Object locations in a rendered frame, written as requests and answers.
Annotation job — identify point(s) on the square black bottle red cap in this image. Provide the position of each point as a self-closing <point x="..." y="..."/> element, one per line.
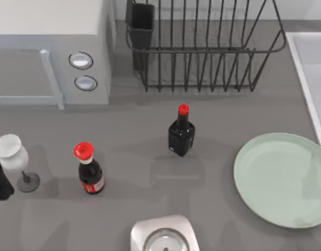
<point x="181" y="138"/>

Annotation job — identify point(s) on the dark bottle with red label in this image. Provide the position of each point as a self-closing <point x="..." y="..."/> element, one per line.
<point x="90" y="172"/>

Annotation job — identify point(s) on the small microwave knob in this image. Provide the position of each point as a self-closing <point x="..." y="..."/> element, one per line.
<point x="85" y="83"/>

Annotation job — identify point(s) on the black cutlery holder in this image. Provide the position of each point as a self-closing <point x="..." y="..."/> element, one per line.
<point x="139" y="24"/>

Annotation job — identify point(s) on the large microwave knob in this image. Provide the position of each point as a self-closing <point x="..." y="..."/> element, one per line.
<point x="80" y="60"/>

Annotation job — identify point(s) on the silver square scale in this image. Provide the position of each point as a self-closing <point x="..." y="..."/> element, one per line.
<point x="164" y="232"/>

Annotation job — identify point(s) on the pale green plate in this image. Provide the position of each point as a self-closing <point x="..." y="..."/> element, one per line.
<point x="280" y="180"/>

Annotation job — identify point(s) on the pale microwave oven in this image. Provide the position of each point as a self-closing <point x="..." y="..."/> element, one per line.
<point x="45" y="52"/>

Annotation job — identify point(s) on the white wine glass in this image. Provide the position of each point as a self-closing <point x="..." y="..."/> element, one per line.
<point x="11" y="154"/>

